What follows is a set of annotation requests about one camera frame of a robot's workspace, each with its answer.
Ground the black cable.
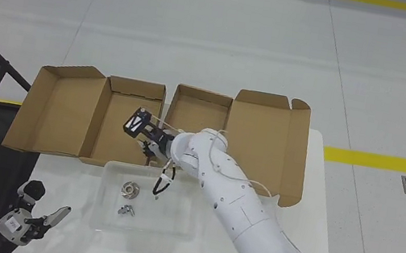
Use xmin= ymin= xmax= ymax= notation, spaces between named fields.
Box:
xmin=151 ymin=158 xmax=179 ymax=199

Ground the round flanged metal bush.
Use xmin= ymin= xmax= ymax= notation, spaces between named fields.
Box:
xmin=118 ymin=180 xmax=142 ymax=201

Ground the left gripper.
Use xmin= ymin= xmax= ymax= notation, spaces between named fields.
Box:
xmin=0 ymin=194 xmax=73 ymax=253

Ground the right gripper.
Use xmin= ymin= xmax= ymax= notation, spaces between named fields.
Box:
xmin=135 ymin=134 xmax=174 ymax=162

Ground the small metal fitting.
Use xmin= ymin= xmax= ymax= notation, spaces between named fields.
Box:
xmin=116 ymin=202 xmax=137 ymax=218

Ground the deep clear plastic tray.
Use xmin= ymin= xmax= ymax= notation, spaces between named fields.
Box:
xmin=88 ymin=157 xmax=208 ymax=247

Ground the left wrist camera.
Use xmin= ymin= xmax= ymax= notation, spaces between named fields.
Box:
xmin=14 ymin=176 xmax=48 ymax=215

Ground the shallow cardboard box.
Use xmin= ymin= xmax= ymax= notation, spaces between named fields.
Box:
xmin=0 ymin=52 xmax=170 ymax=176
xmin=152 ymin=75 xmax=319 ymax=211

